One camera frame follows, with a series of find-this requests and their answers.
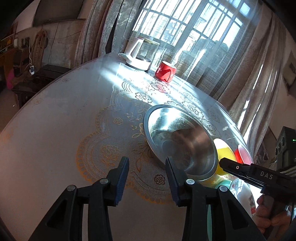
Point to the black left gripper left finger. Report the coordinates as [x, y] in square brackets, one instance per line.
[64, 220]

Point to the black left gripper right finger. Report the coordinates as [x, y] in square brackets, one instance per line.
[211, 214]

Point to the white plate red characters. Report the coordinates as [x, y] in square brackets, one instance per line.
[243, 194]

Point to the large teal plate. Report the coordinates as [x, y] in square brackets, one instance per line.
[223, 184]

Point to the red plastic bowl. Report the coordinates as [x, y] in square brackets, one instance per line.
[242, 155]

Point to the yellow plastic bowl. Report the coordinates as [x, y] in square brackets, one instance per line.
[220, 176]

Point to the stainless steel bowl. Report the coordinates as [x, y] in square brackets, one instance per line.
[171, 132]

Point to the person's right hand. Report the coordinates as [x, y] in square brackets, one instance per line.
[262, 220]

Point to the lace patterned table cover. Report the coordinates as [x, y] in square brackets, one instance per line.
[79, 126]

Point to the beige curtain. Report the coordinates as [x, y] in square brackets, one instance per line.
[247, 81]

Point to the dark wooden side cabinet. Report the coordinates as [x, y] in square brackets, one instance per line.
[32, 84]

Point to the red mug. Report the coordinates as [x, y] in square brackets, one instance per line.
[165, 72]

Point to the window with grid bars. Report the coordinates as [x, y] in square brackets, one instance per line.
[194, 32]

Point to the white glass kettle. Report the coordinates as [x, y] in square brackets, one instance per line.
[140, 52]

